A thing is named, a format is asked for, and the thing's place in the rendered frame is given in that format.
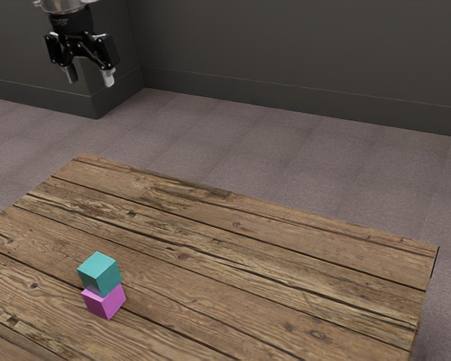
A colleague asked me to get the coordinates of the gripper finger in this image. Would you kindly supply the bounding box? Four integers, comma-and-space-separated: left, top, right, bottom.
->
44, 32, 79, 85
76, 31, 121, 89

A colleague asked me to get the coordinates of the teal cube block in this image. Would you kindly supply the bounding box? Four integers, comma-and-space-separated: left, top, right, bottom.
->
76, 250, 123, 298

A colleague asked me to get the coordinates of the magenta cube block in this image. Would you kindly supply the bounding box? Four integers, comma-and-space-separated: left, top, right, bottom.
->
80, 284, 127, 321

